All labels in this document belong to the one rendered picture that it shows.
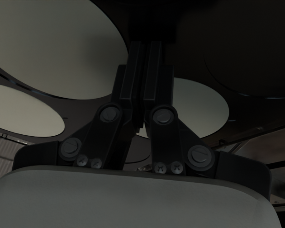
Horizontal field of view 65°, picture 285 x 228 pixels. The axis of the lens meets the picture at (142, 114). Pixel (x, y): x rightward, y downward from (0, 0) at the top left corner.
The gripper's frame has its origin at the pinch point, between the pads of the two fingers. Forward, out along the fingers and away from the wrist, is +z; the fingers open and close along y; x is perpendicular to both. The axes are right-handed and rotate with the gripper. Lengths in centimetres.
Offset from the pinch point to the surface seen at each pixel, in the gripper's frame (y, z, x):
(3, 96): -13.3, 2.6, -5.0
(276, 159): 14.6, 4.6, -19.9
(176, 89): 1.6, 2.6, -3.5
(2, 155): -149, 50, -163
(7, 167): -143, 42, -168
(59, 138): -11.7, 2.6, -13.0
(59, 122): -10.0, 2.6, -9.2
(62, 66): -6.1, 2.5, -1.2
